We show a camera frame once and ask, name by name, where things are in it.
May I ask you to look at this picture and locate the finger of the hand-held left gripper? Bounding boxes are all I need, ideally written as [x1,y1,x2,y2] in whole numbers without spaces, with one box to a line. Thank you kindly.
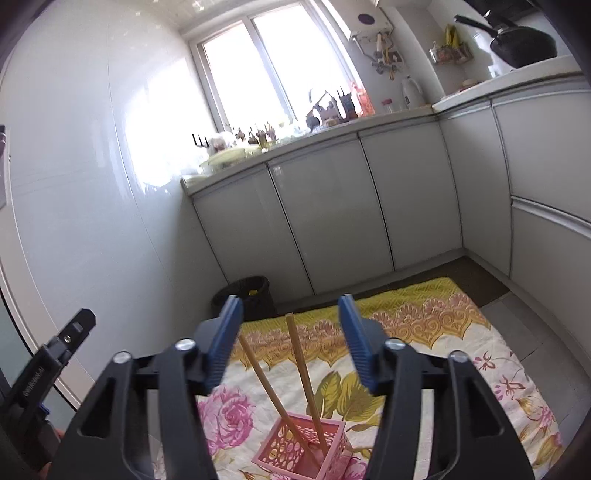
[42,308,97,367]

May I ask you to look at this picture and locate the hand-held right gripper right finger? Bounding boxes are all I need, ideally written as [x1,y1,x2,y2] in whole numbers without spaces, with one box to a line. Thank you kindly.
[337,294,536,480]

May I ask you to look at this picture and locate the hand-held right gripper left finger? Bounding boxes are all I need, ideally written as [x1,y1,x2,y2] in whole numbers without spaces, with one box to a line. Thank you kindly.
[54,295,243,480]

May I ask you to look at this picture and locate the wooden chopstick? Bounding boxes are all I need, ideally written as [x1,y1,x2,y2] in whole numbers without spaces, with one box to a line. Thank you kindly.
[238,335,321,468]
[285,314,328,457]

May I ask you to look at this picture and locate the pink perforated chopstick holder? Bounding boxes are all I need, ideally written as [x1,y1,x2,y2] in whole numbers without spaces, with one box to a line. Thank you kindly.
[252,414,348,480]

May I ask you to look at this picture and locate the black trash bin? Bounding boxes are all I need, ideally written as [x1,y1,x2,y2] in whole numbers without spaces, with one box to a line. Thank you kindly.
[211,276,274,322]

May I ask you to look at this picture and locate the floral printed blanket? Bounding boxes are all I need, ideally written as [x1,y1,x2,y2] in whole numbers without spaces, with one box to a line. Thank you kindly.
[148,277,566,480]

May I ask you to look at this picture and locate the white kitchen cabinets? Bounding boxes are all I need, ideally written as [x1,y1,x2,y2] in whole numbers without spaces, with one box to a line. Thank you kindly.
[181,68,591,370]

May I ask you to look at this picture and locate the pale green plate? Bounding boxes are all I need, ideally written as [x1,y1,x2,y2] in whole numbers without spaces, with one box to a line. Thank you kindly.
[207,147,246,169]

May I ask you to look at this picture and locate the row of small bottles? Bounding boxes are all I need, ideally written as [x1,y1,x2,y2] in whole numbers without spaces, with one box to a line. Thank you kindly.
[235,122,278,147]

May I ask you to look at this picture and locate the black knife block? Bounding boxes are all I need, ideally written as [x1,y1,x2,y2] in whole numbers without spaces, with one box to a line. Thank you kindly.
[336,90,357,121]

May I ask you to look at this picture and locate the orange plastic bag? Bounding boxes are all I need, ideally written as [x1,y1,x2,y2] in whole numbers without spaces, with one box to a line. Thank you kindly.
[352,82,375,117]

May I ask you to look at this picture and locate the white electric kettle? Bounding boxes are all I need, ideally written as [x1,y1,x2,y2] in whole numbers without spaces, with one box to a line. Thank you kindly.
[400,75,424,110]

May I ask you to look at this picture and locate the kitchen window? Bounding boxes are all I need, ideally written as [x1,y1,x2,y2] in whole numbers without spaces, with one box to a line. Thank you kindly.
[188,0,366,136]

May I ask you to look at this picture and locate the white water heater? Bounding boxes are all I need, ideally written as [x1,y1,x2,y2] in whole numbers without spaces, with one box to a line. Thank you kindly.
[332,0,399,44]

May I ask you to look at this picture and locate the black wok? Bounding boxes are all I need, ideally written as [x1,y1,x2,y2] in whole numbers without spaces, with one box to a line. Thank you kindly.
[454,14,558,70]

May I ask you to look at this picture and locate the metal wire wall rack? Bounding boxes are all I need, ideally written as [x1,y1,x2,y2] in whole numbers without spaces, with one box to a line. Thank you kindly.
[428,41,472,66]

